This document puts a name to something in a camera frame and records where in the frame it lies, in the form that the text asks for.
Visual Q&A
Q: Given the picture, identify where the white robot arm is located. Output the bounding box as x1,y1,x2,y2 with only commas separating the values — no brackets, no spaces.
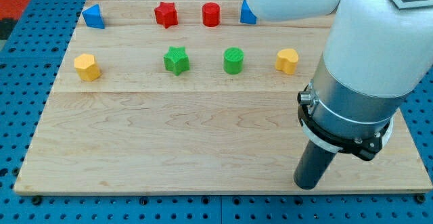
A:
246,0,432,160

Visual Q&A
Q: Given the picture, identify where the blue block behind arm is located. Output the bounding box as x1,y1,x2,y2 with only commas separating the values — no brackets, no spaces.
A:
240,0,257,25

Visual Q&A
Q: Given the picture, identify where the wooden board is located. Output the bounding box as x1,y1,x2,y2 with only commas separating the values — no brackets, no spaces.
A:
13,0,433,196

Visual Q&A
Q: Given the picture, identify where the green star block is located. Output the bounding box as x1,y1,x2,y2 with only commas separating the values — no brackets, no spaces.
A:
163,46,189,76

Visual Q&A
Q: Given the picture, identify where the red star block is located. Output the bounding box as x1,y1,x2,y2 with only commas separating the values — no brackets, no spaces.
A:
154,2,179,28

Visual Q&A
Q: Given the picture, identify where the yellow hexagon block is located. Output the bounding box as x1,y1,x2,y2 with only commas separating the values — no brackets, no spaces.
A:
74,53,101,81

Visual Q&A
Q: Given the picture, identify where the red cylinder block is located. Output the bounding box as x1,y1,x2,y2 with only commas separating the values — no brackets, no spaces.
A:
202,2,221,27

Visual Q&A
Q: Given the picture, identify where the green cylinder block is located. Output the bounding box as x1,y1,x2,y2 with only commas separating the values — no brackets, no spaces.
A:
223,47,244,74

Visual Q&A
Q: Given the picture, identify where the yellow heart block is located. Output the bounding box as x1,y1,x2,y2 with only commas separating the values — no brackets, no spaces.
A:
275,48,299,75

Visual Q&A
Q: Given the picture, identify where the blue triangle block left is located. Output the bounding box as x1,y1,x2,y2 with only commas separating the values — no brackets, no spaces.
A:
82,4,105,29

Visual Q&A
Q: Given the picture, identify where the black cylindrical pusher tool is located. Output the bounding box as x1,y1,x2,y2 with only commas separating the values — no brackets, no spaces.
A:
294,140,336,189

